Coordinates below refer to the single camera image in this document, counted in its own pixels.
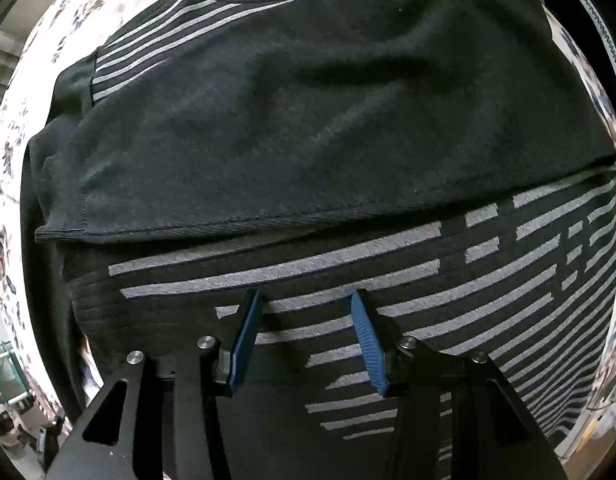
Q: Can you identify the floral fleece blanket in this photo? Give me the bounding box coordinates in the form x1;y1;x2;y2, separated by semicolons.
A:
4;0;616;448

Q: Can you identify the green metal rack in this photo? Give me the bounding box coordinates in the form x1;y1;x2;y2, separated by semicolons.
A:
0;341;32;405

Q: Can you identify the black striped shirt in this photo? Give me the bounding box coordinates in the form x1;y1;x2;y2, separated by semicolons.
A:
20;0;616;479

